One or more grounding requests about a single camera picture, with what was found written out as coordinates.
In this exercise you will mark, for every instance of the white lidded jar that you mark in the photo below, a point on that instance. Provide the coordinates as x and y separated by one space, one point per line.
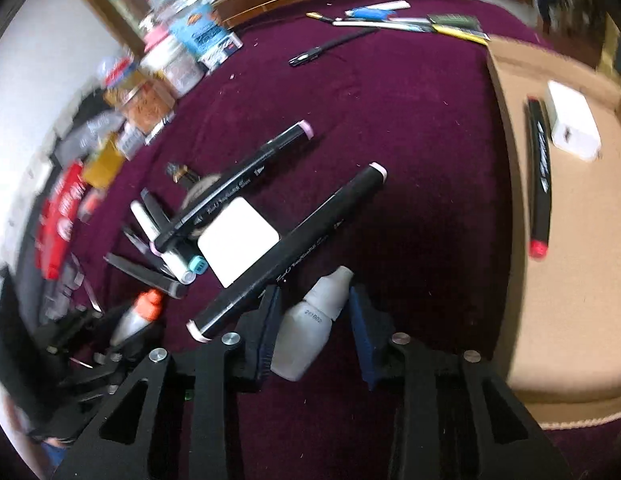
171 62

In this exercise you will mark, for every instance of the small black gold lipstick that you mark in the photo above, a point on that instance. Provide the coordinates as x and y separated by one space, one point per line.
182 175

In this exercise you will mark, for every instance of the blue snack packet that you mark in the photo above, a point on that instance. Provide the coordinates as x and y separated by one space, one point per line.
197 29

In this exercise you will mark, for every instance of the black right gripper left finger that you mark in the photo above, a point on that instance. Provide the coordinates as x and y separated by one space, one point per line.
181 408

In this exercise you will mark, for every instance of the blue white pen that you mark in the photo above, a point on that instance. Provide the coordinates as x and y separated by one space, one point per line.
379 11

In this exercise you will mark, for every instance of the red plastic bag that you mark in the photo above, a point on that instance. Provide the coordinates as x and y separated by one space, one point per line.
56 221

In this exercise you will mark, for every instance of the cardboard tray box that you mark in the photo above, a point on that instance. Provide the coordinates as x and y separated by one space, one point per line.
565 219

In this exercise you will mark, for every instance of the black marker pink cap long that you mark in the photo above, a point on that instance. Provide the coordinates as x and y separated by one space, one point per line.
283 257

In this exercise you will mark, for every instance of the yellow handled tool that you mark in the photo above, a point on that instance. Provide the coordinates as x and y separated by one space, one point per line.
463 34

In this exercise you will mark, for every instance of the orange lidded jar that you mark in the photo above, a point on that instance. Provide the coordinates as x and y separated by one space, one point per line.
143 101

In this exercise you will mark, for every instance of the large white power adapter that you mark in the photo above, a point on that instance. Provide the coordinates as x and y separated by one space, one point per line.
572 124

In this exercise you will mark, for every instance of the black marker pink cap upper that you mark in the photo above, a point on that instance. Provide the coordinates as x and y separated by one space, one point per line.
204 209

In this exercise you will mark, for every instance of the black marker red cap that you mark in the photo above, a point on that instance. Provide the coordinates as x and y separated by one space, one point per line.
540 190

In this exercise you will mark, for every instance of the orange cap glue bottle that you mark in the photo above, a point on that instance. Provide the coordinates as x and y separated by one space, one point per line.
144 311

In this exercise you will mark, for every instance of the purple velvet tablecloth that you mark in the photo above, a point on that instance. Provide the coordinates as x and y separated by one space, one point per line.
431 247

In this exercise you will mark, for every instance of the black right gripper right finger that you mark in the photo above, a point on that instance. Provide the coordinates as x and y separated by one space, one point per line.
457 418

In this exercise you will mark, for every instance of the green comb brush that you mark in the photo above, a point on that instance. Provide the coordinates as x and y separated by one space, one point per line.
456 20

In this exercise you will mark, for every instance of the yellow amber bottle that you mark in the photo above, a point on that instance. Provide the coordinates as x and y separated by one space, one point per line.
103 167

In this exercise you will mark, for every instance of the black thin pen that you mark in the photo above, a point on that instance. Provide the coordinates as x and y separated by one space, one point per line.
311 54

